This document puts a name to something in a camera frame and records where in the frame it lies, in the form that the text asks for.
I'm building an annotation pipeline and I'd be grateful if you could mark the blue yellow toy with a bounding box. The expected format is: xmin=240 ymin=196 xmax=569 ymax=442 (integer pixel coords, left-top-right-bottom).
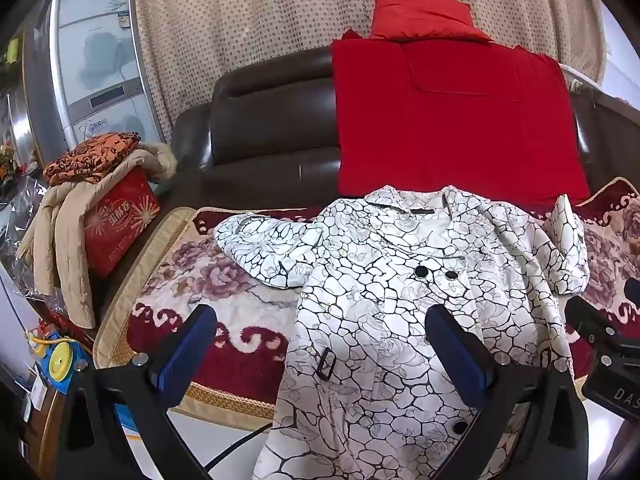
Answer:
xmin=27 ymin=327 xmax=93 ymax=391

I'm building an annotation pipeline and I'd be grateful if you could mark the red blanket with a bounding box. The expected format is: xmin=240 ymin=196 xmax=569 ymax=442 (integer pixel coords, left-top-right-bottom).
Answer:
xmin=331 ymin=30 xmax=592 ymax=208

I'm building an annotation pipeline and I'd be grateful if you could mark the brown leather sofa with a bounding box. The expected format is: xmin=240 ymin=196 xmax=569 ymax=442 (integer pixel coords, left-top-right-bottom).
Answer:
xmin=92 ymin=45 xmax=640 ymax=331

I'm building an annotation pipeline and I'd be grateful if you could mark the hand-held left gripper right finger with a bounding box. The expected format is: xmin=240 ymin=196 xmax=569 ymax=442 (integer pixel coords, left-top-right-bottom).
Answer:
xmin=424 ymin=303 xmax=592 ymax=480

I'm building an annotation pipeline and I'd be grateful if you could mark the flower bouquet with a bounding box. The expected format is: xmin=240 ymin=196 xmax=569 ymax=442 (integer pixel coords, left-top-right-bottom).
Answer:
xmin=0 ymin=142 xmax=26 ymax=186

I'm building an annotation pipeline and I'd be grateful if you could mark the silver refrigerator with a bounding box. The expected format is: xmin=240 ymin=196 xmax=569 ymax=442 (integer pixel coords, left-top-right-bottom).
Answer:
xmin=20 ymin=0 xmax=168 ymax=161

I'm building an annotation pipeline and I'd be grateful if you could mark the beige quilted jacket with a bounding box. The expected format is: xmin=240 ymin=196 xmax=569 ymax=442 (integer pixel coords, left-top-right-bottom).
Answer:
xmin=17 ymin=142 xmax=178 ymax=330

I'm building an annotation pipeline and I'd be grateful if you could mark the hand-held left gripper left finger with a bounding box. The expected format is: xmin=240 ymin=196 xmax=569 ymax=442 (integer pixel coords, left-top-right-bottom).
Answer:
xmin=57 ymin=303 xmax=220 ymax=480

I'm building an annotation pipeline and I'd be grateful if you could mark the beige dotted curtain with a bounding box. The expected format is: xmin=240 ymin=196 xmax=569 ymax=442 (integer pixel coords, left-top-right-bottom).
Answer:
xmin=127 ymin=0 xmax=608 ymax=141

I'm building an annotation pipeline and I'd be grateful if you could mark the orange black patterned cloth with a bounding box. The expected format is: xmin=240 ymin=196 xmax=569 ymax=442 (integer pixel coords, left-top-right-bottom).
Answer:
xmin=42 ymin=131 xmax=143 ymax=186

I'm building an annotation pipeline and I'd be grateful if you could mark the black cable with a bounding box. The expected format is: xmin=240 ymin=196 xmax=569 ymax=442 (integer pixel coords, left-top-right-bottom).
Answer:
xmin=205 ymin=422 xmax=273 ymax=471

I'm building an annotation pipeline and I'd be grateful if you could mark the red pillow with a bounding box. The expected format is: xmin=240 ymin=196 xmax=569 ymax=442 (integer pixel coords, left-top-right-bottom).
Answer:
xmin=371 ymin=0 xmax=493 ymax=43

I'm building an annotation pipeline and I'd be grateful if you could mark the red gift box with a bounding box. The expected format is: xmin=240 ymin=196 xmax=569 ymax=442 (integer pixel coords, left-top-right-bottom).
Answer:
xmin=82 ymin=167 xmax=162 ymax=278

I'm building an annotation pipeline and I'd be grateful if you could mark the clear plastic wrap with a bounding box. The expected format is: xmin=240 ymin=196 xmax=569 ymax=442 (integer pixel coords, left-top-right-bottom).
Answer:
xmin=0 ymin=180 xmax=56 ymax=306

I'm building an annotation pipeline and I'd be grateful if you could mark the floral sofa cover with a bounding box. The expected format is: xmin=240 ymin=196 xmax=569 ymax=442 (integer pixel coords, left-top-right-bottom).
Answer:
xmin=92 ymin=176 xmax=640 ymax=426

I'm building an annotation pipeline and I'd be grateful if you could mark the white crackle-print coat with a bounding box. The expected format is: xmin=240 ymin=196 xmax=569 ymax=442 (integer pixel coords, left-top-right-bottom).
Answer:
xmin=214 ymin=185 xmax=591 ymax=480

